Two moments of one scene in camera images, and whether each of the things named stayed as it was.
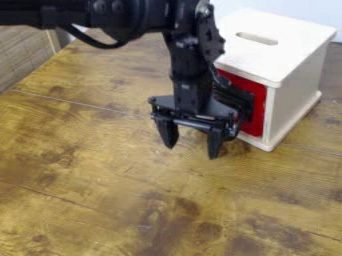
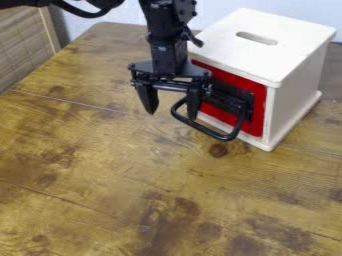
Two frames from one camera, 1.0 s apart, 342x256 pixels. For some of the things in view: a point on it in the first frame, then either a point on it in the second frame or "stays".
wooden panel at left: (27, 46) stays
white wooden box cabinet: (278, 52) stays
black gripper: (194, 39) -> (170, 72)
